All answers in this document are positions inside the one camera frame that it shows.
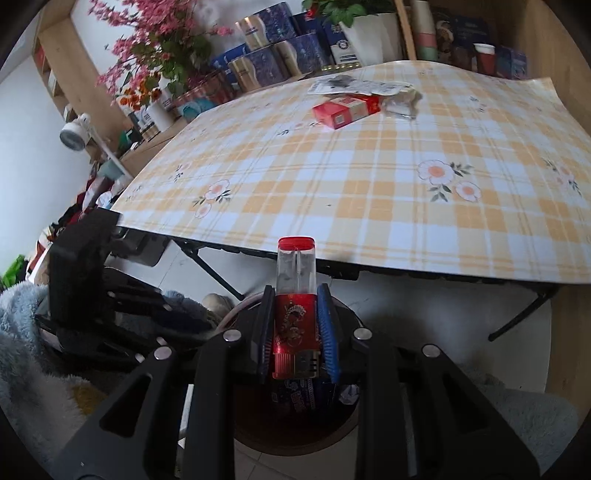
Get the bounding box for small dark blue box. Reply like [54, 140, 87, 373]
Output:
[293, 11, 324, 38]

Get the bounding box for blue box with white label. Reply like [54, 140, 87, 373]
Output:
[321, 21, 363, 65]

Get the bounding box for brown round trash bin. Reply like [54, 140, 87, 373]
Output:
[217, 295, 365, 453]

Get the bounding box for folding table with plaid cloth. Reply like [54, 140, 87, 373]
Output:
[113, 60, 591, 286]

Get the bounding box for white faceted flower pot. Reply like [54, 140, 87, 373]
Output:
[339, 13, 402, 65]

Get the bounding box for red rose bouquet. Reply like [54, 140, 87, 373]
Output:
[302, 0, 398, 26]

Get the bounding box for wide blue box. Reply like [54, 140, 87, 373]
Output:
[210, 44, 250, 70]

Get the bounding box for dark blue printed box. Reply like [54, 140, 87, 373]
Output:
[436, 7, 492, 72]

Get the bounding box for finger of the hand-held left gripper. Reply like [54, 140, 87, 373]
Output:
[104, 267, 215, 334]
[37, 318, 186, 371]

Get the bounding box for white printed card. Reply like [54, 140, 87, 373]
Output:
[307, 78, 414, 97]

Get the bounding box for orange artificial flowers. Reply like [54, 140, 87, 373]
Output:
[115, 78, 160, 109]

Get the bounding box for white ribbed vase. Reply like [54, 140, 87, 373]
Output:
[148, 99, 175, 132]

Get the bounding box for white desk fan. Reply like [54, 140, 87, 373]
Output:
[59, 113, 132, 178]

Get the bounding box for beige slipper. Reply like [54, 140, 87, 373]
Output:
[202, 293, 236, 315]

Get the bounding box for white plastic lid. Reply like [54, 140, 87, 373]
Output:
[381, 90, 423, 121]

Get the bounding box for copper striped planter box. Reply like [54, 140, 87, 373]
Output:
[173, 74, 236, 121]

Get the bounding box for pink blossom plant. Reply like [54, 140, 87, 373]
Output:
[90, 0, 234, 100]

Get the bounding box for black folding table frame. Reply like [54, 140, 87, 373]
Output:
[111, 226, 559, 342]

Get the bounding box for dark blue printed packet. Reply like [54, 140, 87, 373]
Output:
[270, 379, 340, 414]

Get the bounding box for person's right leg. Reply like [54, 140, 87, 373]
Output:
[462, 364, 578, 467]

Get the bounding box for red paper cup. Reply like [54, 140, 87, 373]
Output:
[473, 43, 497, 75]

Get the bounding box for large red lighter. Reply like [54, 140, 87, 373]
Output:
[271, 236, 321, 380]

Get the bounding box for stack of paper cups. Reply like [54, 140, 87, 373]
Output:
[411, 0, 438, 61]

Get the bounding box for wooden shelf unit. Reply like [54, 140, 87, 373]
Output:
[402, 0, 555, 81]

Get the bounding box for red cigarette pack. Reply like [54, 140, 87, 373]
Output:
[312, 95, 382, 130]

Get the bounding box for gold and blue gift box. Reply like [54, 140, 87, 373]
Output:
[235, 2, 298, 49]
[274, 32, 331, 77]
[228, 46, 284, 90]

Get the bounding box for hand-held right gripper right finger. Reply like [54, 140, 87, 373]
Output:
[316, 282, 541, 480]

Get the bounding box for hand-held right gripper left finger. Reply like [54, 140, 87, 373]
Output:
[51, 285, 278, 480]

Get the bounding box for small blue carton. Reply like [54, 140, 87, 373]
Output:
[496, 46, 528, 80]

